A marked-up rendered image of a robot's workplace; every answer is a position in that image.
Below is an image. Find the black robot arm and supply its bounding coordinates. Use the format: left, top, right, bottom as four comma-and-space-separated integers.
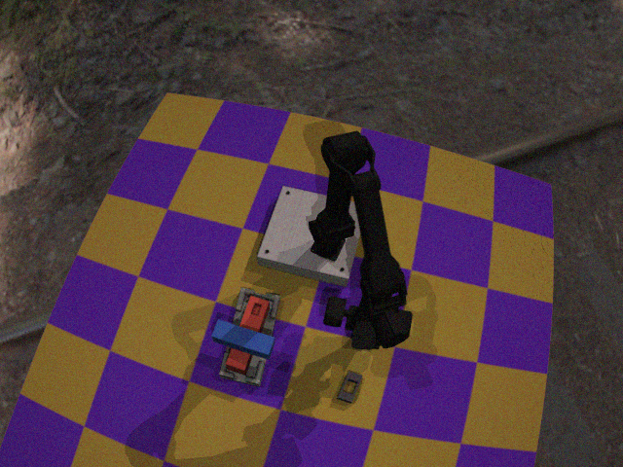
309, 131, 410, 350

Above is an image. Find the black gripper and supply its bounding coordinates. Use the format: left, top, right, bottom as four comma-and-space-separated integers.
323, 296, 413, 335

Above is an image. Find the grey rectangular frame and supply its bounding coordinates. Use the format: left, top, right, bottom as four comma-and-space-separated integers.
338, 372, 362, 403

